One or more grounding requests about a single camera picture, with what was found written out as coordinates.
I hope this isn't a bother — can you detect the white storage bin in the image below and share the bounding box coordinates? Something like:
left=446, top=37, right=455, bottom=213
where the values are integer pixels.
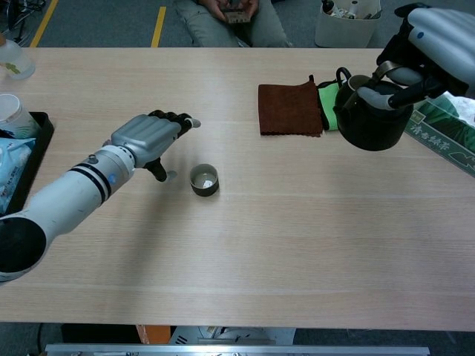
left=314, top=0, right=382, bottom=48

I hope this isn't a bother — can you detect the aluminium rail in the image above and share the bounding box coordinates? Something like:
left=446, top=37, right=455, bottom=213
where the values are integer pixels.
left=45, top=343, right=430, bottom=356

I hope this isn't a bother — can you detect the smartphone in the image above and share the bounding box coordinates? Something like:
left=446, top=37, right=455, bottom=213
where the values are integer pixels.
left=222, top=9, right=253, bottom=25

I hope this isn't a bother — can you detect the blue wet wipes pack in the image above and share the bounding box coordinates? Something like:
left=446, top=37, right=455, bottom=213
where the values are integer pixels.
left=0, top=136, right=36, bottom=222

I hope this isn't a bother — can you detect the white paper cup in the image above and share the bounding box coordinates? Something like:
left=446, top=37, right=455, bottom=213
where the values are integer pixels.
left=0, top=93, right=41, bottom=139

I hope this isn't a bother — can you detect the green tea box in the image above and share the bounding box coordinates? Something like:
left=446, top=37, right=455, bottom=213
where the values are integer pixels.
left=404, top=92, right=475, bottom=179

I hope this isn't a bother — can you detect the black teapot with handle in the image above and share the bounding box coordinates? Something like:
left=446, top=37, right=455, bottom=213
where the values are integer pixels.
left=332, top=62, right=415, bottom=152

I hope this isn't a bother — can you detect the clear plastic bottle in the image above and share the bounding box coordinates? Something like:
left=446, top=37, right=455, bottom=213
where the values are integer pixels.
left=0, top=33, right=36, bottom=81

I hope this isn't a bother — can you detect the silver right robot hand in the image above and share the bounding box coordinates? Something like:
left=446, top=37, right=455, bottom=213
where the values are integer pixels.
left=358, top=2, right=475, bottom=111

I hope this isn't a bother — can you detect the robot base under table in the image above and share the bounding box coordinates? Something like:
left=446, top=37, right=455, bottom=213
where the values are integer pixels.
left=168, top=326, right=296, bottom=346

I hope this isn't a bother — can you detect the green cloth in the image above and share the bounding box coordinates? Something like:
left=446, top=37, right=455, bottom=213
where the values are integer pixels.
left=315, top=82, right=341, bottom=131

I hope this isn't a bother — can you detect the black plastic tray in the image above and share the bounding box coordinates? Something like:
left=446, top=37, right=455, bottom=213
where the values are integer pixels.
left=0, top=111, right=55, bottom=233

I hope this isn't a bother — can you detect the small grey tea cup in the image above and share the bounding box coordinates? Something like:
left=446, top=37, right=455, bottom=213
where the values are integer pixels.
left=189, top=163, right=220, bottom=197

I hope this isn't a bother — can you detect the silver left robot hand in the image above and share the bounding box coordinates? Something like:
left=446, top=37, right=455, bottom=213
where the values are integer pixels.
left=110, top=109, right=202, bottom=182

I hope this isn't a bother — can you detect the orange brown stool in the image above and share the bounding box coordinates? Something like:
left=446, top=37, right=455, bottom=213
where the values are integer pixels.
left=135, top=324, right=171, bottom=345

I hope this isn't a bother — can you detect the seated person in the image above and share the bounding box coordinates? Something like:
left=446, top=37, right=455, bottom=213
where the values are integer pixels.
left=174, top=0, right=294, bottom=48

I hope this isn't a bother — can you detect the brown cloth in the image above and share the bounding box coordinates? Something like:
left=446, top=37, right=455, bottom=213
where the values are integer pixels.
left=258, top=75, right=324, bottom=137

